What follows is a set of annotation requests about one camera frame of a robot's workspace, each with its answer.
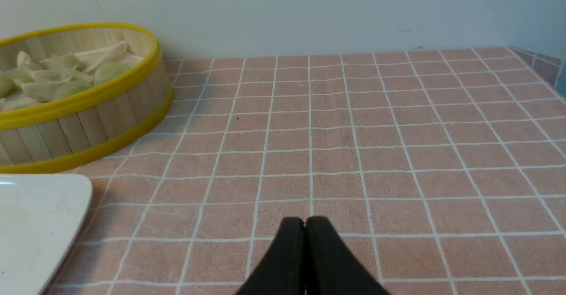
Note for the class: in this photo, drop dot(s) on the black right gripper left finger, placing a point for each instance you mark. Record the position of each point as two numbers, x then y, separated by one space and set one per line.
280 270

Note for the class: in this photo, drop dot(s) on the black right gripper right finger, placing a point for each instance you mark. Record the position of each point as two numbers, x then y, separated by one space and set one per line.
333 269

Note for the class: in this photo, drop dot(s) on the white square plate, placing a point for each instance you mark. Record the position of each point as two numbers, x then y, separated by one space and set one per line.
40 217

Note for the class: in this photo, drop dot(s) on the pink checkered tablecloth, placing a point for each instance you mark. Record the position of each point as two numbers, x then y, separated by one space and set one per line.
442 170

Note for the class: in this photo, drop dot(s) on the bamboo steamer basket yellow rim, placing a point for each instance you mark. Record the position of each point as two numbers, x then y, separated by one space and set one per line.
65 134

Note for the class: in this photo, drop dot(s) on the green dumpling in steamer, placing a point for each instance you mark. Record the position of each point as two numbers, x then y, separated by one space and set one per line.
109 71
67 61
50 91

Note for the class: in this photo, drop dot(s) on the pale dumpling in steamer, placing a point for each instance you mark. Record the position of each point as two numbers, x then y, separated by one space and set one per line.
99 57

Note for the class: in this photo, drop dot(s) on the green dumpling centre in steamer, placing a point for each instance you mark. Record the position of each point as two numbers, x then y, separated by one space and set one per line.
50 91

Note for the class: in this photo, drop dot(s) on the green dumpling right in steamer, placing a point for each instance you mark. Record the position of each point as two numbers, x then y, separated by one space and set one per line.
67 61

